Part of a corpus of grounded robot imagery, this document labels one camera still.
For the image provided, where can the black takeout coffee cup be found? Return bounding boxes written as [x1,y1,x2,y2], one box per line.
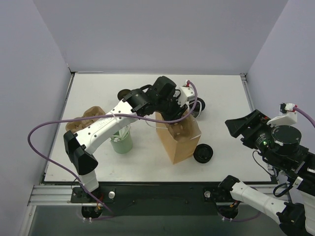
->
[117,89,131,100]

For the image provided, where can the brown paper takeout bag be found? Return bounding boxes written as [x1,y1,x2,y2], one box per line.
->
[154,115,202,164]

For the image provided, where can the black cup lid stack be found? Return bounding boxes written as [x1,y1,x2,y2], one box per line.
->
[193,144,214,164]

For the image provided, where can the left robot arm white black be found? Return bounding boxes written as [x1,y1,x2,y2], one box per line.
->
[63,76,196,202]

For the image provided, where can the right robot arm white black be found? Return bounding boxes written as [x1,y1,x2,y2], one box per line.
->
[218,104,315,236]

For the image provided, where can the white wrapped straw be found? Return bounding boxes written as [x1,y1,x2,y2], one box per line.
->
[110,125,132,143]

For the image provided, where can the green straw holder cup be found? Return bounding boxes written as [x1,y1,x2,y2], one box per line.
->
[110,141,133,154]

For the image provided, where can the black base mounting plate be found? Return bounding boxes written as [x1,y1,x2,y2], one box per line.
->
[70,182,239,219]

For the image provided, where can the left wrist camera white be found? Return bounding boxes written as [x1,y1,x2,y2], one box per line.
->
[174,80,195,107]

